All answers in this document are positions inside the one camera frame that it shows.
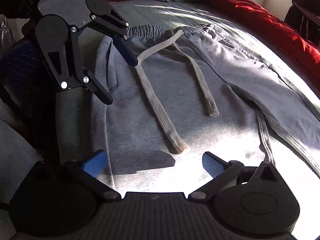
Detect red duvet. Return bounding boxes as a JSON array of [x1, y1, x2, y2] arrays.
[[203, 0, 319, 89]]

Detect green plaid bed blanket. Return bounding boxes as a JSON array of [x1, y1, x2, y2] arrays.
[[1, 0, 319, 239]]

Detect grey sweatpants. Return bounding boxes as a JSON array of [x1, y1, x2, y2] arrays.
[[91, 24, 319, 194]]

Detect person in dark hoodie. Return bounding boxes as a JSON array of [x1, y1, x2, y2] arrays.
[[284, 0, 319, 48]]

